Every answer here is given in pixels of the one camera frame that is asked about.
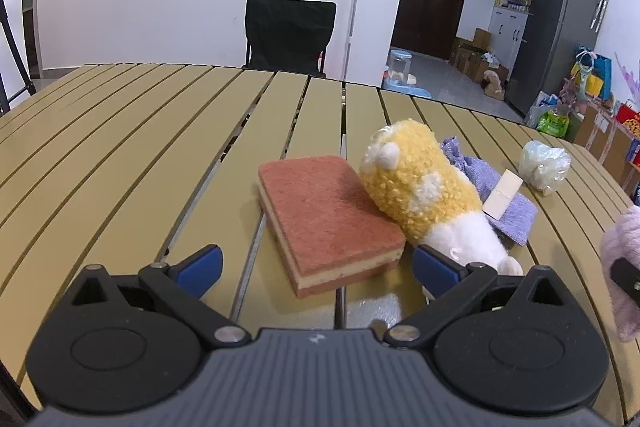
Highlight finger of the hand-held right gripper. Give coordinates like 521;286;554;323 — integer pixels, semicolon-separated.
610;258;640;301

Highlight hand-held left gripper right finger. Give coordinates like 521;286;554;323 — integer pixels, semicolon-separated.
384;244;576;350

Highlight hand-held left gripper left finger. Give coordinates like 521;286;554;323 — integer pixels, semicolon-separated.
65;244;252;350

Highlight pink fluffy plush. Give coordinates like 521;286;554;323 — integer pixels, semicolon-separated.
600;205;640;343

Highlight yellow white plush toy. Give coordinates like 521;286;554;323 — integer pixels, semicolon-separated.
359;119;523;303

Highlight pink brown scouring sponge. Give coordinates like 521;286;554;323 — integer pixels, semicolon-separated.
257;155;407;299

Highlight purple cloth with cream tag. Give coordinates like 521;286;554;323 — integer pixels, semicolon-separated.
440;136;538;247

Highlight brown cardboard box red tape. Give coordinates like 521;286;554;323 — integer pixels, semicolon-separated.
602;122;640;175

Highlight crumpled clear plastic bag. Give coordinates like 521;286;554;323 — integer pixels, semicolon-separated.
517;140;572;196

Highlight red patterned box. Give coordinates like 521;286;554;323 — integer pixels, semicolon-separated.
615;101;640;138

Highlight green packet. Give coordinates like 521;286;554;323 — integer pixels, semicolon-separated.
536;107;571;138

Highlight white plastic bag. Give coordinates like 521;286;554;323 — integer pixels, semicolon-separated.
524;92;551;128

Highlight beige plush dog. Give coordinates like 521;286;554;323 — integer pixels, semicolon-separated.
482;69;507;100

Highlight yellow gift bag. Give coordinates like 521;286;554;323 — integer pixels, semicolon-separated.
570;62;604;98

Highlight blue pet water dispenser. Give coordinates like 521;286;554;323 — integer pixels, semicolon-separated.
382;49;433;100

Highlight blue gift bag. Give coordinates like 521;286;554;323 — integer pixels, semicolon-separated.
592;55;613;100

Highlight open cardboard boxes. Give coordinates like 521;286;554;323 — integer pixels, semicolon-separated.
450;28;508;82

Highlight white base cabinet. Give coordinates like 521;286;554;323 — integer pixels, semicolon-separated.
487;7;533;72

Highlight grey refrigerator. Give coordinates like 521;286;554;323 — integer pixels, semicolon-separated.
506;0;608;118

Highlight black folding chair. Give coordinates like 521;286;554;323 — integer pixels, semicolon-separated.
242;0;337;78

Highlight black tripod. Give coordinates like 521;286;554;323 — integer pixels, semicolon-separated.
0;0;37;114

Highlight white broom handle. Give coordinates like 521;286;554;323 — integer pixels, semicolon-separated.
344;0;365;82

